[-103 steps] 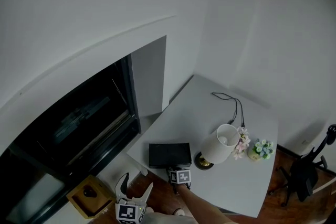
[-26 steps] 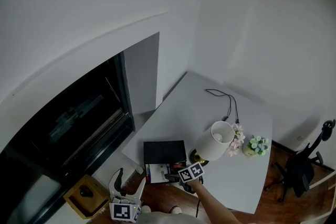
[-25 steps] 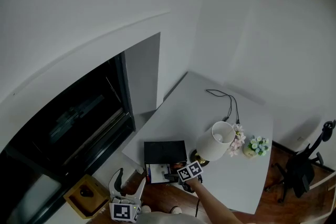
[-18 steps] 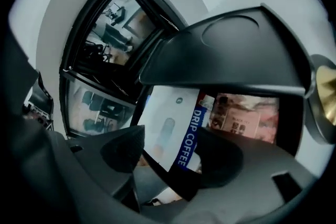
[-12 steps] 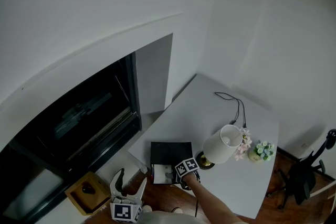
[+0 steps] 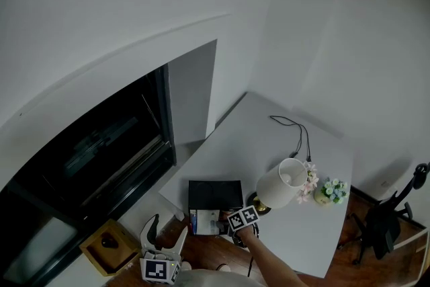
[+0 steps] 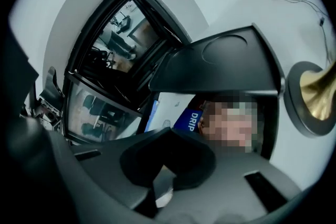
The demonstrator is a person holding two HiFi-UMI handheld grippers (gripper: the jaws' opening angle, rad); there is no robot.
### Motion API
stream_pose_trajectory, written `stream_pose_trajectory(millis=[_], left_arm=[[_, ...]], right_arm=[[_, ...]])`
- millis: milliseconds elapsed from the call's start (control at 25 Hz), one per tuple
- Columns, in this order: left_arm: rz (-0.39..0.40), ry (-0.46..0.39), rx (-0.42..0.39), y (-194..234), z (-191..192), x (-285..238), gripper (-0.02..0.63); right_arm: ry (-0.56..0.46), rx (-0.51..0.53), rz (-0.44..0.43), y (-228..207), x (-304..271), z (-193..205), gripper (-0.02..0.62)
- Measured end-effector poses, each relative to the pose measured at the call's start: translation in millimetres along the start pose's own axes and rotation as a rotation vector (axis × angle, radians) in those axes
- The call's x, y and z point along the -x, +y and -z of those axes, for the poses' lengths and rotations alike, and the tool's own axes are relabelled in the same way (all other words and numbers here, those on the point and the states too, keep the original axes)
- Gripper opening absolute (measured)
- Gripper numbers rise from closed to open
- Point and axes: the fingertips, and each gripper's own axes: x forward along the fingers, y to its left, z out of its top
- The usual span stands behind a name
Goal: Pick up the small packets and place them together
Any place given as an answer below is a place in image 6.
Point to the blue plastic bag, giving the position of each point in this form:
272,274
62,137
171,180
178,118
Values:
193,222

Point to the yellow wooden box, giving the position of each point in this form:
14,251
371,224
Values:
89,255

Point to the person's left shoe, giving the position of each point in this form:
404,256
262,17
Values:
186,265

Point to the white shade table lamp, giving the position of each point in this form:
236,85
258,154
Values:
277,185

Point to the dark round object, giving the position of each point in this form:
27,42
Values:
109,242

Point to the person's shoe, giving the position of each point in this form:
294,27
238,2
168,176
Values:
186,265
224,267

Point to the white wall outlet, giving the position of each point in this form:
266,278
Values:
385,183

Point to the black window frame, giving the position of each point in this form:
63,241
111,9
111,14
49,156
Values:
84,151

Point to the person's white shirt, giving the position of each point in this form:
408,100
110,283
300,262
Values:
215,279

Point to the light wooden frame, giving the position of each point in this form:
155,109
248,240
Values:
411,240

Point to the pink flower bouquet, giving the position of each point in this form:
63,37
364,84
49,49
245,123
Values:
309,183

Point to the black storage box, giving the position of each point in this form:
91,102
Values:
215,193

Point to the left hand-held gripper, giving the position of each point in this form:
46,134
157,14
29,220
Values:
158,269

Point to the white table leg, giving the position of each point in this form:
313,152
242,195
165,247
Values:
179,215

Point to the black office chair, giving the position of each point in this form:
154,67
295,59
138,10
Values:
383,228

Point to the person's right forearm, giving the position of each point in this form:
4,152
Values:
272,260

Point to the blue white flower pot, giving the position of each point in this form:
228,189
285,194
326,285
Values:
332,191

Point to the person's right shoe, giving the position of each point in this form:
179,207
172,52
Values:
224,267

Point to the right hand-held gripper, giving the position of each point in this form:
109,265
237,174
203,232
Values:
243,218

